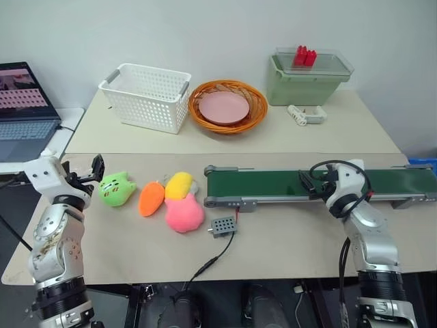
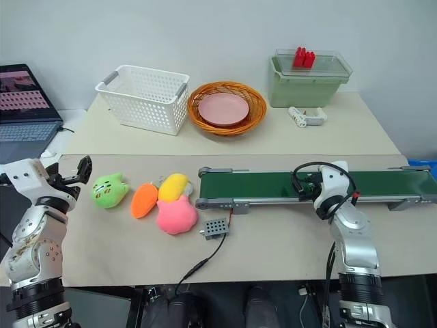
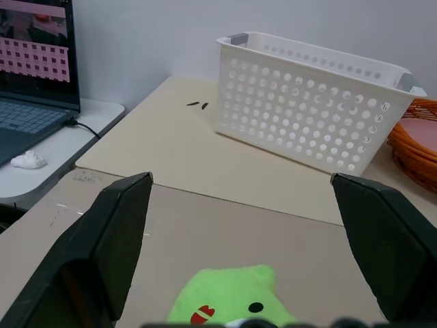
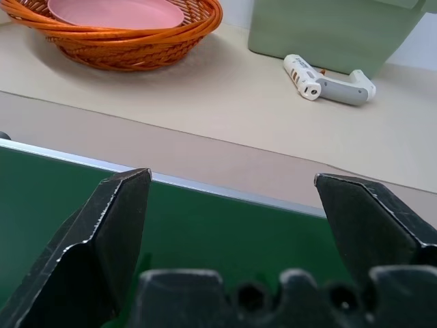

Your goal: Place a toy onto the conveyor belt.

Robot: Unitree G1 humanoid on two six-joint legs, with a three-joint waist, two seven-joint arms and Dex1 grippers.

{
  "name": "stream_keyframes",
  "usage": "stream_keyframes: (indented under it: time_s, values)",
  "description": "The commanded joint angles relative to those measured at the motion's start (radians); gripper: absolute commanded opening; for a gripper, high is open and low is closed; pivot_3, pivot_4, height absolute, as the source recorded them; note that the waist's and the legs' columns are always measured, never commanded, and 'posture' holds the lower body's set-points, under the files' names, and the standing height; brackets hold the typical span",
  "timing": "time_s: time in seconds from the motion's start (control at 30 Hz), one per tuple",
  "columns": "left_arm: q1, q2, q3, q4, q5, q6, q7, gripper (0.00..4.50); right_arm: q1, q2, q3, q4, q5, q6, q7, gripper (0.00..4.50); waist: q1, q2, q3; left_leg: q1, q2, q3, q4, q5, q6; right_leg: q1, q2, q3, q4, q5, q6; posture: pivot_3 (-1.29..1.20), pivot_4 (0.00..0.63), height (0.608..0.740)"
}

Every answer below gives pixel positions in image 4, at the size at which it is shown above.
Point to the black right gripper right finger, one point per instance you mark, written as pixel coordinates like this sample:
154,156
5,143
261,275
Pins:
362,225

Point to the orange wicker basket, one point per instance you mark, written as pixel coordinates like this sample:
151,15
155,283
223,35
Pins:
136,48

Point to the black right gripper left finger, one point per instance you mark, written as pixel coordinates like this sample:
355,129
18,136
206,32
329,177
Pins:
102,239

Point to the light green plastic bin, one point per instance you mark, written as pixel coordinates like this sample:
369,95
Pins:
327,30

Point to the white handheld glue gun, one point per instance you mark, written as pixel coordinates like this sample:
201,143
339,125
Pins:
327,85

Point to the green board with metal edge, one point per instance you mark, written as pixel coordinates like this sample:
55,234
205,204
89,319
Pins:
205,232

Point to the pink plate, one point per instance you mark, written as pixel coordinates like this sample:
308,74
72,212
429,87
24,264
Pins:
116,12

